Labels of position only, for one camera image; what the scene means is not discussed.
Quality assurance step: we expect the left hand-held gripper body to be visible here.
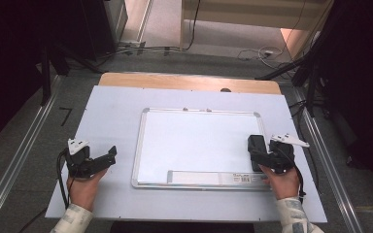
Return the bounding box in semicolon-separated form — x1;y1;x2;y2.
64;138;95;180

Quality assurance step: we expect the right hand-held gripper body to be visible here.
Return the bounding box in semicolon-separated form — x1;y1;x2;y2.
266;133;311;175

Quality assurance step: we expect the black whiteboard eraser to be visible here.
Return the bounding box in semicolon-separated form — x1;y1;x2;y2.
247;134;270;163

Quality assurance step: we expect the person's right hand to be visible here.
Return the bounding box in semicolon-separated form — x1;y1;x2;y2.
258;164;301;201

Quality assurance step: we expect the person's left hand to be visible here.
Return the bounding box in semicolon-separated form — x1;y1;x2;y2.
66;168;109;212

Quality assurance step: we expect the white label sticker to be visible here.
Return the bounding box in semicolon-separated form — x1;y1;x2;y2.
232;173;253;183

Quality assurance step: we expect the black tripod stand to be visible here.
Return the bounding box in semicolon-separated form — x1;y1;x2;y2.
254;30;338;118

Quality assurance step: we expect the black metal stand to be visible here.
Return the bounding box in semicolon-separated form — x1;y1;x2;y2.
39;40;53;107

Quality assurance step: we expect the dark curtain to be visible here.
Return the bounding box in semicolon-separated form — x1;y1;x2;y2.
0;0;82;153
317;0;373;199

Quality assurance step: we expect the black cabinet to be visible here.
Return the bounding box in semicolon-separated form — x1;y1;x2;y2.
80;0;119;62

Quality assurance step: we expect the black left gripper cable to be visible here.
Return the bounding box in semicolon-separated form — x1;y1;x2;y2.
56;149;71;209

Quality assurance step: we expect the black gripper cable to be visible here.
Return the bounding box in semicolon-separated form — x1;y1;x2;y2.
56;149;71;209
290;160;307;204

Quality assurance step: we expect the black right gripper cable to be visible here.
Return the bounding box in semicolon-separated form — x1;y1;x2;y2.
290;160;307;204

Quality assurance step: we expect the metal floor rail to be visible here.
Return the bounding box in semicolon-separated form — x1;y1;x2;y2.
291;86;366;233
0;75;62;233

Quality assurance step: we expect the white whiteboard with metal frame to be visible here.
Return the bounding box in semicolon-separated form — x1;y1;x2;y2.
131;107;273;191

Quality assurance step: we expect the white floor cable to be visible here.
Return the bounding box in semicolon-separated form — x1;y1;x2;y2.
237;46;286;63

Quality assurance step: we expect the black hanging cable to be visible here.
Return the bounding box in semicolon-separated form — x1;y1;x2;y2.
185;0;203;51

